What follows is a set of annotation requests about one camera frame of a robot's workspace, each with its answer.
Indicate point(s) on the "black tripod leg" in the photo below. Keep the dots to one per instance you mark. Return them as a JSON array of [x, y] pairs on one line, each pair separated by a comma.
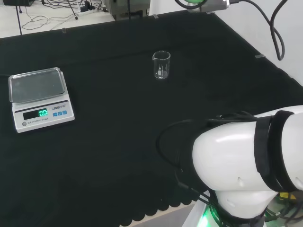
[[18, 16]]

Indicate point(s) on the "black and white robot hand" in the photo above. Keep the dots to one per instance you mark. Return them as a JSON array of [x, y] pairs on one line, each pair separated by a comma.
[[193, 2]]

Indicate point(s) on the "grey metal cabinet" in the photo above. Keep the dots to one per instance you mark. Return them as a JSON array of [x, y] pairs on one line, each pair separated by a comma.
[[129, 8]]

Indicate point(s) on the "clear glass beaker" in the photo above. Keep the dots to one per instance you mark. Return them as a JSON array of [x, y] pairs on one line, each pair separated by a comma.
[[161, 67]]

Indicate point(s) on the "black box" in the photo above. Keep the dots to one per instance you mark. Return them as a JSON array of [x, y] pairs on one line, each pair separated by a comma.
[[19, 2]]

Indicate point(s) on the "black power strip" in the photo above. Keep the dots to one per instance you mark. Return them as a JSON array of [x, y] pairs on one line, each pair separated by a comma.
[[87, 8]]

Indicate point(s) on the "white electronic balance steel pan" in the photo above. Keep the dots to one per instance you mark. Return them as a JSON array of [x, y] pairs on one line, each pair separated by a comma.
[[40, 104]]

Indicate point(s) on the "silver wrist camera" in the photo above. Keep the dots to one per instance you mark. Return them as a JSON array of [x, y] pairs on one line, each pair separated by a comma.
[[210, 6]]

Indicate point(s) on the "clear cloth clip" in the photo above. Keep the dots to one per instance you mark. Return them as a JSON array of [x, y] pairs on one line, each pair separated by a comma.
[[64, 30], [260, 56], [209, 12], [155, 16]]

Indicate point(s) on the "black bench cloth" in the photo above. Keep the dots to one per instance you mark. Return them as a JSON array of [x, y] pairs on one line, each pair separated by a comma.
[[113, 113]]

